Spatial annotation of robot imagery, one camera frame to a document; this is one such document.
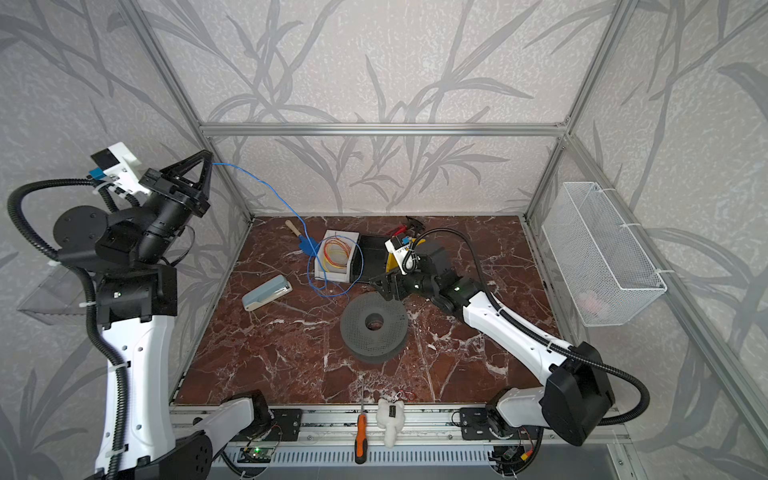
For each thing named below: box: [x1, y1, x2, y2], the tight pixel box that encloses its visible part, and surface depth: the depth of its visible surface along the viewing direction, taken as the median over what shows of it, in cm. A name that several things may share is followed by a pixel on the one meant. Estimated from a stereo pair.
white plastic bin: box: [314, 229, 360, 283], surface depth 103 cm
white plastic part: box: [376, 395, 405, 448], surface depth 74 cm
